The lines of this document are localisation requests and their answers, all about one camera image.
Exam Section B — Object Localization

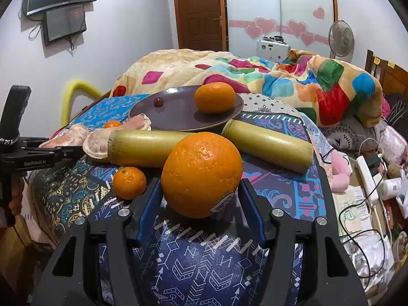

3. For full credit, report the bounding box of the green sugarcane piece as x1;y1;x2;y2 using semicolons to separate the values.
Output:
221;119;314;174
107;130;192;168

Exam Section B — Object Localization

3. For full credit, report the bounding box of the blue patterned cloth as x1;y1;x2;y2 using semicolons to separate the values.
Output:
53;94;150;134

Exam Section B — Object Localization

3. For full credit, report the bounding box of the white power strip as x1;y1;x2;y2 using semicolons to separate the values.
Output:
356;156;380;200

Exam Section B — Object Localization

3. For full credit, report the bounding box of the small black wall monitor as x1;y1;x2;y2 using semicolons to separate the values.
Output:
43;4;87;46

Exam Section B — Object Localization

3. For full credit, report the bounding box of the colourful patchwork blanket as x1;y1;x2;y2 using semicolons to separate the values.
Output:
110;49;385;134

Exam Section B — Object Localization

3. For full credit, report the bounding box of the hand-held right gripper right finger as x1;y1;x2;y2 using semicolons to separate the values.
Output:
239;178;367;306

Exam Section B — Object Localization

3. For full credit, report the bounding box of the medium orange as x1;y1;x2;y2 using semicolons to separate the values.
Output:
194;82;236;114

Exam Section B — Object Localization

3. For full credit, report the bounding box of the brown wooden door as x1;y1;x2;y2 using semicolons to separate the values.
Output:
174;0;227;52

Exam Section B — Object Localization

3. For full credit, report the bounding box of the brown wooden headboard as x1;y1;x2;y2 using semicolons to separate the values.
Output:
365;49;408;96

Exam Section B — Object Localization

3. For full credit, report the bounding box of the white hard case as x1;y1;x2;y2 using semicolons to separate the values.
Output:
257;35;291;62

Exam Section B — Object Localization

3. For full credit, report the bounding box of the person's left hand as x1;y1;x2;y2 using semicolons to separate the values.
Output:
9;177;24;217

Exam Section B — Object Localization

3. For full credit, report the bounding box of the standing electric fan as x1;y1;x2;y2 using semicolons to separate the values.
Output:
328;20;355;59

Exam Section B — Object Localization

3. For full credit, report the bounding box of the grey pillow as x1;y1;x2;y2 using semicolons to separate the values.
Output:
319;115;388;157

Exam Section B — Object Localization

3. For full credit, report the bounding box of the peeled pomelo segment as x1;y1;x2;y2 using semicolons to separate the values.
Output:
38;124;90;149
123;115;152;132
82;129;112;161

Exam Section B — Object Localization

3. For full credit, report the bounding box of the white plastic bottle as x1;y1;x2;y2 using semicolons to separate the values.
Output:
381;177;403;201

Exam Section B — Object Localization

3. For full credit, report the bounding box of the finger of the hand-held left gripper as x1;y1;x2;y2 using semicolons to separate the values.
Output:
17;136;50;150
53;146;86;161

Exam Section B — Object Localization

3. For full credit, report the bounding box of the brown round plate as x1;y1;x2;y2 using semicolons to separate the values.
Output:
128;85;244;133

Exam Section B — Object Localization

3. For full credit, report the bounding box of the white patterned pillow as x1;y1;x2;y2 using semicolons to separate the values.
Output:
237;93;307;122

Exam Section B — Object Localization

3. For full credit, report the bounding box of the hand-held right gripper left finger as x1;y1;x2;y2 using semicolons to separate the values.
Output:
30;177;164;306

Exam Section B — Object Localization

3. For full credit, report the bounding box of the large orange with sticker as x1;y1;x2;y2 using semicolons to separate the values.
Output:
161;132;243;219

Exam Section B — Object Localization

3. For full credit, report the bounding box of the yellow foam tube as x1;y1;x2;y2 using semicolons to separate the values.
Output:
61;80;103;125

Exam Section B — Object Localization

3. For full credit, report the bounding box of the pink plush toy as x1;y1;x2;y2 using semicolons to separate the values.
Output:
330;150;351;193

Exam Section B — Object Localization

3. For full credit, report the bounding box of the wardrobe with heart stickers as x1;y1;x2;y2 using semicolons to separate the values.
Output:
223;0;338;59

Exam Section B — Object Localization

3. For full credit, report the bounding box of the black cable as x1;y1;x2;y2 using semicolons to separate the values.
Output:
338;194;386;278

